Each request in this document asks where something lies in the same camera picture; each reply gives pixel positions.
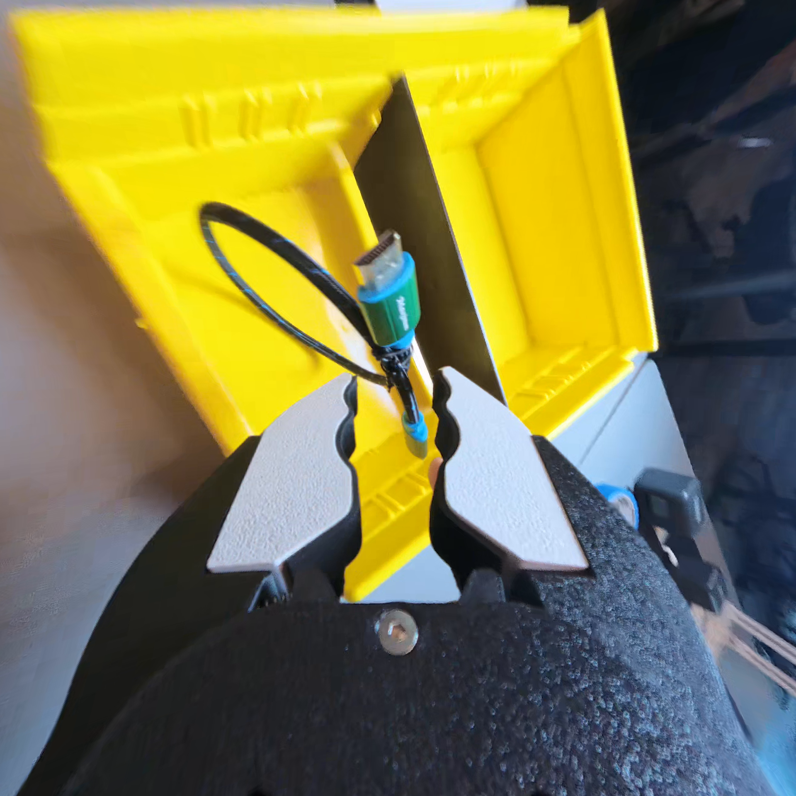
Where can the blue tape roll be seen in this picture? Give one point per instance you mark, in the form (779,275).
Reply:
(615,494)

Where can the person's right hand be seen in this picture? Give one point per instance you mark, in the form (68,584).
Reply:
(436,474)

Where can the black camera device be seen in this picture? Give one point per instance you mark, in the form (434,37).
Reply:
(671,497)

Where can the yellow plastic bin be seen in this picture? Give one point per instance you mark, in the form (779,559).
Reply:
(186,93)

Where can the black bin divider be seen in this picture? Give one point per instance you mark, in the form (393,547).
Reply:
(429,249)

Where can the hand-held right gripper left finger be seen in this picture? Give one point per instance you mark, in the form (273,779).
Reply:
(286,491)

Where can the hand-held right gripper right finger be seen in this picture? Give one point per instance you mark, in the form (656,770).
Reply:
(504,491)

